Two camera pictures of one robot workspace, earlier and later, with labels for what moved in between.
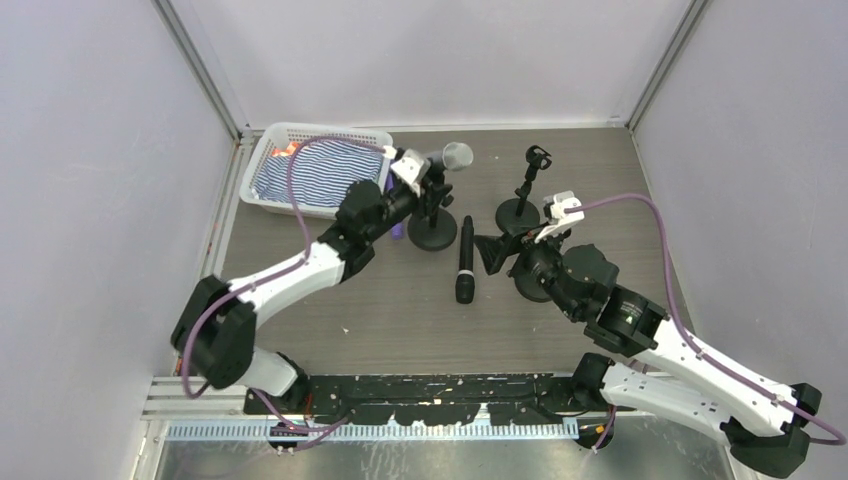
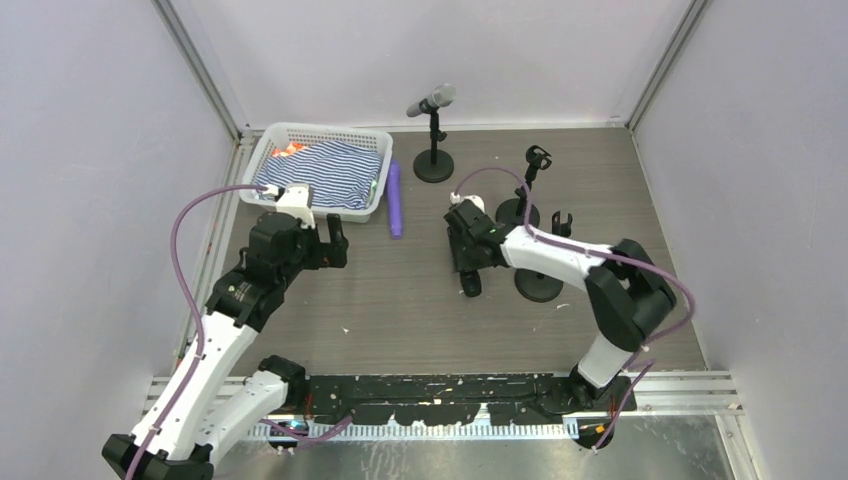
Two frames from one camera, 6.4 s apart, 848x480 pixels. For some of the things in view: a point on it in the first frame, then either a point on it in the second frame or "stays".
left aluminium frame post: (234, 125) stays
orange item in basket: (288, 151) stays
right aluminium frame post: (686, 23) stays
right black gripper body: (519, 245) to (463, 255)
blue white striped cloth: (321, 171) stays
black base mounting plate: (432, 397) stays
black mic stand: (518, 215) stays
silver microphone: (455, 156) to (442, 95)
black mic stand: (531, 288) stays
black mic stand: (435, 227) to (433, 165)
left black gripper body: (431, 187) to (319, 245)
